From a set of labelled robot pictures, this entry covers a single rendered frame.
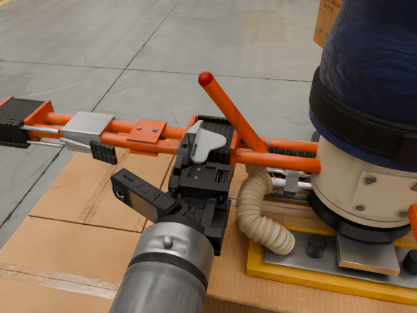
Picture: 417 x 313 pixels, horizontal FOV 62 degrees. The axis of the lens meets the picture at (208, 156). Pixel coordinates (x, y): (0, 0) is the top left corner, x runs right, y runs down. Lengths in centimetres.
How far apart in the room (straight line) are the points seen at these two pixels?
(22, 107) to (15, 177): 174
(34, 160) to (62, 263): 144
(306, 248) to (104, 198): 86
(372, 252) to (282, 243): 13
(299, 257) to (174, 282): 26
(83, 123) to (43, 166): 181
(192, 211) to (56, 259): 76
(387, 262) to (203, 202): 28
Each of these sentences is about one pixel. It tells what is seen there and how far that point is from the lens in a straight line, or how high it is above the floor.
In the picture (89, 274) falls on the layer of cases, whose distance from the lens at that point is 110.
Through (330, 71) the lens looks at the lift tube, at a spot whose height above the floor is 124.
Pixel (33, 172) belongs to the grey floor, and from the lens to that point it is 241.
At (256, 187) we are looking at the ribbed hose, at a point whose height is 104.
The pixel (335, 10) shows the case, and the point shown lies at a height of 85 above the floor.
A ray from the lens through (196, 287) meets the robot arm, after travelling 37.
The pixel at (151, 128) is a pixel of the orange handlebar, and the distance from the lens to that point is 59.
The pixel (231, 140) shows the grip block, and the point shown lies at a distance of 55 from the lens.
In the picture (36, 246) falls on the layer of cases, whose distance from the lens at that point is 121.
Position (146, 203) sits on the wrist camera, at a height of 109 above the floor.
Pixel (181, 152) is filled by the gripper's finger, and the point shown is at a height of 113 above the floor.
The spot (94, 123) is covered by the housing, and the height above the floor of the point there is 110.
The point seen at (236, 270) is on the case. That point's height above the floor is 95.
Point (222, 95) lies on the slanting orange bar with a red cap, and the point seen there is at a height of 117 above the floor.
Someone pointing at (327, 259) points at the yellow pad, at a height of 97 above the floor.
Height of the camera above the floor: 142
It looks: 39 degrees down
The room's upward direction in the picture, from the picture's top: straight up
